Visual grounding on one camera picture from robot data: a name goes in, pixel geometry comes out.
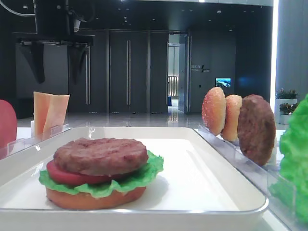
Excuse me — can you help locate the potted flower plant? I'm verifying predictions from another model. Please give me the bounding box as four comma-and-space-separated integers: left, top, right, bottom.
275, 89, 298, 106
279, 103, 298, 125

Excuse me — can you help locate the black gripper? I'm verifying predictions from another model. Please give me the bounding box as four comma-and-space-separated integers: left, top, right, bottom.
16, 0, 94, 84

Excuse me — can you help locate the lettuce leaf on burger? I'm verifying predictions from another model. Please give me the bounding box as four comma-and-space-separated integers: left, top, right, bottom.
39, 151, 164, 198

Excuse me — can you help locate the standing brown meat patty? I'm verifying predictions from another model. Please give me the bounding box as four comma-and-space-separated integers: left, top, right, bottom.
237, 94, 276, 166

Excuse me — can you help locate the potted flower plant lower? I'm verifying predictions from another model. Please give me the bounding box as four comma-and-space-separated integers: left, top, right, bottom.
279, 103, 298, 125

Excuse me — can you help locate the standing sesame bun far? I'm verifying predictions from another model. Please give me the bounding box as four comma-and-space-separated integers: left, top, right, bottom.
202, 87, 226, 135

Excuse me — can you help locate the standing green lettuce leaf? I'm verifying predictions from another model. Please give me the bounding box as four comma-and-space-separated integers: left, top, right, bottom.
269, 97, 308, 224

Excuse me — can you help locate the white rectangular tray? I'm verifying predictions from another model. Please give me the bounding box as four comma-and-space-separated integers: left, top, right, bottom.
0, 127, 269, 231

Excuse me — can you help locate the bottom bun on tray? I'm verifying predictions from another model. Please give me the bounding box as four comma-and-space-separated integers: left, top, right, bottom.
46, 187, 146, 210

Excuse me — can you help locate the standing bun near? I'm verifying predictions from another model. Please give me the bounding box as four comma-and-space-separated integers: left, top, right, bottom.
221, 94, 242, 141

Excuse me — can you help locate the standing red tomato slice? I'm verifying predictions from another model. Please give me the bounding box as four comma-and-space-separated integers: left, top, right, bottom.
0, 100, 17, 149

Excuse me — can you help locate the orange cheese slice rear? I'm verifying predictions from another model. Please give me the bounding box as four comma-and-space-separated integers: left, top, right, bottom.
33, 91, 52, 136

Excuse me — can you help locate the orange cheese slice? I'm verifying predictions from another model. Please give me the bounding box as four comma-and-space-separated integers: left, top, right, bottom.
43, 95, 70, 139
33, 91, 52, 136

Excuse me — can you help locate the meat patty on burger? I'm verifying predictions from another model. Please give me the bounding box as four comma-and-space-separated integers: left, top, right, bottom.
53, 138, 149, 176

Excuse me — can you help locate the potted flower plant upper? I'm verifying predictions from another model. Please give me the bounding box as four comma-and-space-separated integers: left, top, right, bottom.
275, 89, 298, 106

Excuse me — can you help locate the tomato slice on burger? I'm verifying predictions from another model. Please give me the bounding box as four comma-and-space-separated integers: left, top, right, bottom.
46, 160, 128, 186

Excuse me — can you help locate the wall display screen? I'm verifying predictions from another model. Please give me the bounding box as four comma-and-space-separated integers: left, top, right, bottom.
215, 78, 231, 88

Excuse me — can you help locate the orange cheese slice front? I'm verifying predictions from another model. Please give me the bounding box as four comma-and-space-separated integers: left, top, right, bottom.
43, 95, 70, 139

